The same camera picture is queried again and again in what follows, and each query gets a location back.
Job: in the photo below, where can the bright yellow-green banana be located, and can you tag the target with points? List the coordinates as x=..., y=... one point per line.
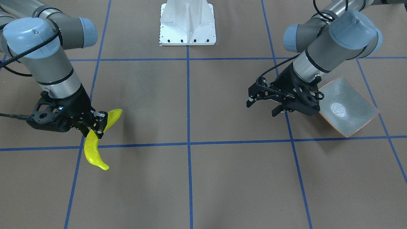
x=91, y=142

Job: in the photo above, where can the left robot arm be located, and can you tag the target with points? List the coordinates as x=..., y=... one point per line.
x=335, y=34

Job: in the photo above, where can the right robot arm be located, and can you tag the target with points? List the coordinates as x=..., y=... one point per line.
x=35, y=36

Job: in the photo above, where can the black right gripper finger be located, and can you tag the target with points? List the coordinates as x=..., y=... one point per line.
x=99, y=126
x=84, y=130

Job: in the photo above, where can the blue square plate orange rim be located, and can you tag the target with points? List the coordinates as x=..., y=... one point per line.
x=345, y=108

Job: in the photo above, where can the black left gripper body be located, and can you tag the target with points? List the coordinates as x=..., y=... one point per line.
x=287, y=83

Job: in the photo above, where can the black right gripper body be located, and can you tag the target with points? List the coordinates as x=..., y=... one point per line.
x=78, y=106

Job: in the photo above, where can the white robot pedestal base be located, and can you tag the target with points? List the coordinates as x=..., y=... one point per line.
x=187, y=22

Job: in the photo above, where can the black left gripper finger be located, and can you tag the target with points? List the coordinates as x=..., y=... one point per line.
x=279, y=109
x=250, y=101

